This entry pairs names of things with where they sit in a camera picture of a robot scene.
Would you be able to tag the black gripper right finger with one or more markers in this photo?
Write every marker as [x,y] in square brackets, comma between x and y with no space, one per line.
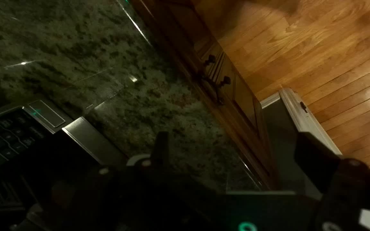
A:
[315,165]

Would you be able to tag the stainless steel microwave body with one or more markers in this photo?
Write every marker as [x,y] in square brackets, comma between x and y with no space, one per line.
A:
[18,133]

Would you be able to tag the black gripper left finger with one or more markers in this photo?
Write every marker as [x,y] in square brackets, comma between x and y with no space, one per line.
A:
[161,149]

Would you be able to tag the wooden base cabinet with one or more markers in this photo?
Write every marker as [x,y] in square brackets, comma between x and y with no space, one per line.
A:
[231,107]

